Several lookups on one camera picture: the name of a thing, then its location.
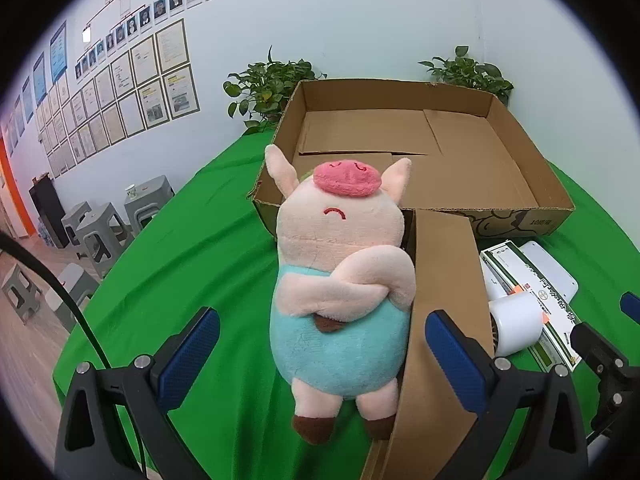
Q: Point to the wall of framed certificates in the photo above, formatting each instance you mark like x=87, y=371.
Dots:
x=125, y=105

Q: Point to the paper cup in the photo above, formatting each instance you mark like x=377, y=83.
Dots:
x=131, y=192

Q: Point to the white cylindrical device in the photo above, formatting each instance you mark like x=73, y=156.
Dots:
x=517, y=322

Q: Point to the black cabinet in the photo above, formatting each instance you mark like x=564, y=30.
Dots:
x=49, y=210

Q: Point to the brown cardboard box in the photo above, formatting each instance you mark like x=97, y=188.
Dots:
x=450, y=135

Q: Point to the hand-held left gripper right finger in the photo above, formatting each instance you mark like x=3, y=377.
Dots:
x=456, y=360

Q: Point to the green and white carton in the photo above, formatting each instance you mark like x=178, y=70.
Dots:
x=555, y=321

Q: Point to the white flat device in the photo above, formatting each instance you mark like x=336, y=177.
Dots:
x=552, y=270

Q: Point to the blue wall poster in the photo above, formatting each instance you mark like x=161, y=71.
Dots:
x=58, y=52
x=39, y=79
x=27, y=100

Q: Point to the green tablecloth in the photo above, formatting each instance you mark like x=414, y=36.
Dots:
x=200, y=260

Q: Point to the grey plastic stool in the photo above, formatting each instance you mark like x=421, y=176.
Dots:
x=102, y=232
x=150, y=202
x=20, y=287
x=75, y=220

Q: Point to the green potted plant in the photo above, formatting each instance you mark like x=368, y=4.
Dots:
x=267, y=85
x=467, y=72

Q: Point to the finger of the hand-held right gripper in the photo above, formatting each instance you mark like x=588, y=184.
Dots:
x=607, y=365
x=631, y=307

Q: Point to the row of portrait photos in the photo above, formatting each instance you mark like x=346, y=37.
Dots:
x=175, y=0

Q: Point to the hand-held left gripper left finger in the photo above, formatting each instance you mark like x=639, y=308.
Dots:
x=189, y=357

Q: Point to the pink pig plush toy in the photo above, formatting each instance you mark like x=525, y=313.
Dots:
x=340, y=240

